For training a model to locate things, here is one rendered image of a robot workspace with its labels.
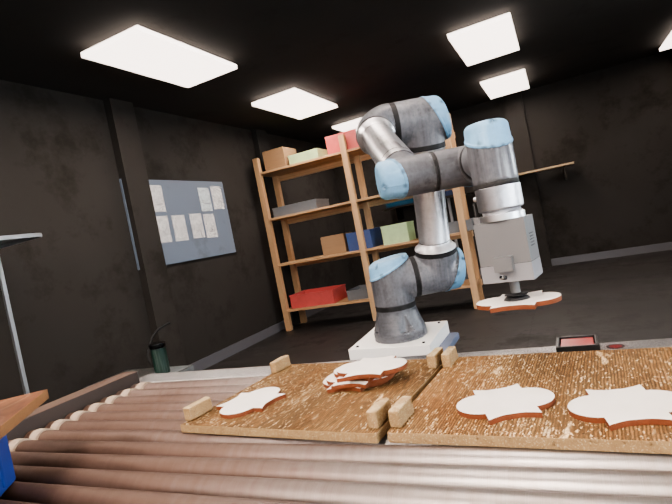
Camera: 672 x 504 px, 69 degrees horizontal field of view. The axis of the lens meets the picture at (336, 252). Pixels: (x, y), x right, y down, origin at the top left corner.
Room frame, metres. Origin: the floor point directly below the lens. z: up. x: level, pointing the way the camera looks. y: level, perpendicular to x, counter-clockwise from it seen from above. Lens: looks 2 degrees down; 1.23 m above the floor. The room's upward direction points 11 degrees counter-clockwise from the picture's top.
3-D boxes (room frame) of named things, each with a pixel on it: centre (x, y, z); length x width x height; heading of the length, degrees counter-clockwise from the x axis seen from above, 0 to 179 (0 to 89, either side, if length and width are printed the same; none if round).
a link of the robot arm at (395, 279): (1.40, -0.15, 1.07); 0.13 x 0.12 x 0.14; 92
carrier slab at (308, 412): (0.95, 0.08, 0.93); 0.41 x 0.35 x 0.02; 60
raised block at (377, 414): (0.74, -0.02, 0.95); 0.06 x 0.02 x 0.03; 150
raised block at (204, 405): (0.93, 0.32, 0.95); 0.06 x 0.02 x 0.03; 150
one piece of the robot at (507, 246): (0.83, -0.28, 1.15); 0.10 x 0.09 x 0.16; 145
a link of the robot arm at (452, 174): (0.93, -0.27, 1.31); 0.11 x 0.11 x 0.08; 2
